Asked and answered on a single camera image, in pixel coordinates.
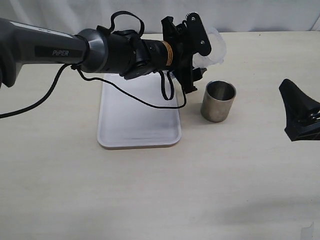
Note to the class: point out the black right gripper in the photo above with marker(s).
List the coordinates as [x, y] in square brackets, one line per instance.
[303, 117]

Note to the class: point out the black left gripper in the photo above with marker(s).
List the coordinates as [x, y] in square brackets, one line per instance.
[181, 66]

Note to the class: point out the stainless steel cup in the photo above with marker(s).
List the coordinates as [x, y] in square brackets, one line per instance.
[217, 101]

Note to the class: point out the clear plastic pitcher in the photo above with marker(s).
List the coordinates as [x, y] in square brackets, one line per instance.
[218, 50]

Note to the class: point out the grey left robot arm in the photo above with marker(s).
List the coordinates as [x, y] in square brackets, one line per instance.
[106, 51]

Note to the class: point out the white backdrop curtain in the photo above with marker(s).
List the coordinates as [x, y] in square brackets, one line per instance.
[71, 16]

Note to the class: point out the white rectangular plastic tray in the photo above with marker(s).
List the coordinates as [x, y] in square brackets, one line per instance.
[125, 123]

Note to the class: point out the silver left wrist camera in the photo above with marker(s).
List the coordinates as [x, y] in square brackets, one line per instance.
[198, 34]

